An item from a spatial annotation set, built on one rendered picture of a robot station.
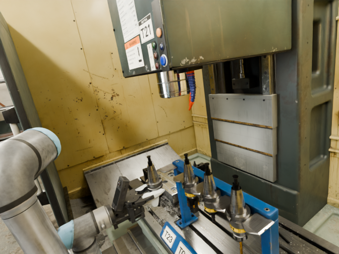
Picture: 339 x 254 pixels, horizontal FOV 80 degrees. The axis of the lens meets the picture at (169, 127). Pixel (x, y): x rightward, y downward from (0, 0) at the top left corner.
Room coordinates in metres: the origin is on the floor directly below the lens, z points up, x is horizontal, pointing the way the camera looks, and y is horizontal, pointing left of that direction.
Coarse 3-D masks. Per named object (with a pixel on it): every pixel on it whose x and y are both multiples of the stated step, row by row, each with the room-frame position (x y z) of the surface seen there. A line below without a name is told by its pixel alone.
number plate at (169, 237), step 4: (168, 228) 0.74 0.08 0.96; (164, 232) 0.74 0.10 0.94; (168, 232) 0.73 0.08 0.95; (172, 232) 0.71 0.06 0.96; (164, 236) 0.73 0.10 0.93; (168, 236) 0.71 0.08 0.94; (172, 236) 0.70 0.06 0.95; (168, 240) 0.70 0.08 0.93; (172, 240) 0.69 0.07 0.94; (168, 244) 0.69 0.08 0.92; (172, 244) 0.68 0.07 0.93
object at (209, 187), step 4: (204, 176) 0.56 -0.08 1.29; (208, 176) 0.55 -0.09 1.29; (212, 176) 0.55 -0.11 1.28; (204, 180) 0.56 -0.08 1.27; (208, 180) 0.55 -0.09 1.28; (212, 180) 0.55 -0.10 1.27; (204, 184) 0.55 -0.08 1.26; (208, 184) 0.54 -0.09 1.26; (212, 184) 0.55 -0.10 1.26; (204, 188) 0.55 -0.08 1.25; (208, 188) 0.54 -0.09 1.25; (212, 188) 0.54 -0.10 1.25; (204, 192) 0.55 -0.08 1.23; (208, 192) 0.54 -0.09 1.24; (212, 192) 0.54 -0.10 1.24; (216, 192) 0.55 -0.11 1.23; (208, 196) 0.54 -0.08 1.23; (212, 196) 0.54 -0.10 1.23
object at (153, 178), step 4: (148, 168) 0.68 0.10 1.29; (152, 168) 0.68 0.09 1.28; (148, 172) 0.68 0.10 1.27; (152, 172) 0.67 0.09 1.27; (156, 172) 0.69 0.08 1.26; (148, 176) 0.68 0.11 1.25; (152, 176) 0.67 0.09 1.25; (156, 176) 0.68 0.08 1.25; (148, 180) 0.68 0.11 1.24; (152, 180) 0.67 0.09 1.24; (156, 180) 0.67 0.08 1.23
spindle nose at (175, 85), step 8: (168, 72) 0.93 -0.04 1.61; (176, 72) 0.93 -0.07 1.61; (160, 80) 0.96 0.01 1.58; (168, 80) 0.93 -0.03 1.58; (176, 80) 0.93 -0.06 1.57; (184, 80) 0.95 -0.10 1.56; (160, 88) 0.97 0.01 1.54; (168, 88) 0.94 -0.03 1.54; (176, 88) 0.93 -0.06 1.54; (184, 88) 0.94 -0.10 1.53; (160, 96) 0.98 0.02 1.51; (168, 96) 0.94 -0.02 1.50; (176, 96) 0.93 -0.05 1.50
